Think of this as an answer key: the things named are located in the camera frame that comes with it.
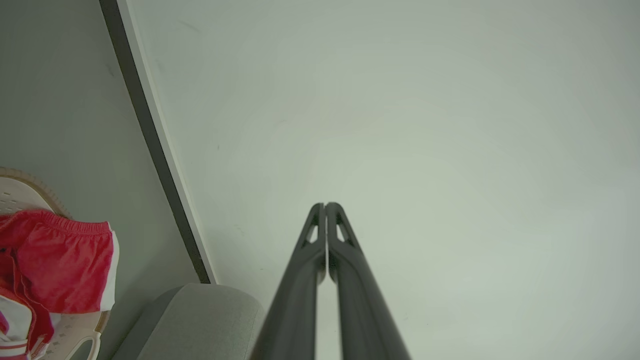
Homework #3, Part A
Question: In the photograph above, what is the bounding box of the red and white shirt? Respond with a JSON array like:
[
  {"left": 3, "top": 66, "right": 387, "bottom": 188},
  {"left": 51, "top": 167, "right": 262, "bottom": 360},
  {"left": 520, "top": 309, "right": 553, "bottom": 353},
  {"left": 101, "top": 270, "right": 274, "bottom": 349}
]
[{"left": 0, "top": 209, "right": 120, "bottom": 357}]

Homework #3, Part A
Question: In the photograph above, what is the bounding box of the red sports garment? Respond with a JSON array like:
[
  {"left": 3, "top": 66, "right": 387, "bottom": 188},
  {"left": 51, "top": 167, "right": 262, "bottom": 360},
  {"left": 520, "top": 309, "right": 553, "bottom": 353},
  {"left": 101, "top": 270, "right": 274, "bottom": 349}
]
[{"left": 0, "top": 292, "right": 36, "bottom": 360}]

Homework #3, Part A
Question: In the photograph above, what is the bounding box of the white and black baseboard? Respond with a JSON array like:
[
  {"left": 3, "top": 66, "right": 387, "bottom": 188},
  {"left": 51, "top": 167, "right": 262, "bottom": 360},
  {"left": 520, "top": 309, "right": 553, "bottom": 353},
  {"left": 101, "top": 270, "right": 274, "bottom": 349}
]
[{"left": 98, "top": 0, "right": 218, "bottom": 285}]

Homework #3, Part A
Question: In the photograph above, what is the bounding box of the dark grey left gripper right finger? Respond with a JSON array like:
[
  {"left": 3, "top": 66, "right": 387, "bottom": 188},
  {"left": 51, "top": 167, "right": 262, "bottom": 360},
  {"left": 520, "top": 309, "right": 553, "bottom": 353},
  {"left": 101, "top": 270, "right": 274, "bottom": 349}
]
[{"left": 326, "top": 202, "right": 412, "bottom": 360}]

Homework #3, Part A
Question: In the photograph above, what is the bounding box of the white perforated laundry basket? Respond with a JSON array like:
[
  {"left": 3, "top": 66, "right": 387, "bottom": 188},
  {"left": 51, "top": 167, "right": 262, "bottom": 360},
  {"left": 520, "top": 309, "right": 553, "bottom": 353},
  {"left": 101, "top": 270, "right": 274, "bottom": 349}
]
[{"left": 0, "top": 167, "right": 112, "bottom": 360}]

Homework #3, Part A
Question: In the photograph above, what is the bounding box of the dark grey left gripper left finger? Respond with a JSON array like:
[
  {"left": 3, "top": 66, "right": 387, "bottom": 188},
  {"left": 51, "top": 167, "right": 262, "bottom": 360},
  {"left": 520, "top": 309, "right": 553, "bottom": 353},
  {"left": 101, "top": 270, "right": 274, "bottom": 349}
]
[{"left": 250, "top": 202, "right": 327, "bottom": 360}]

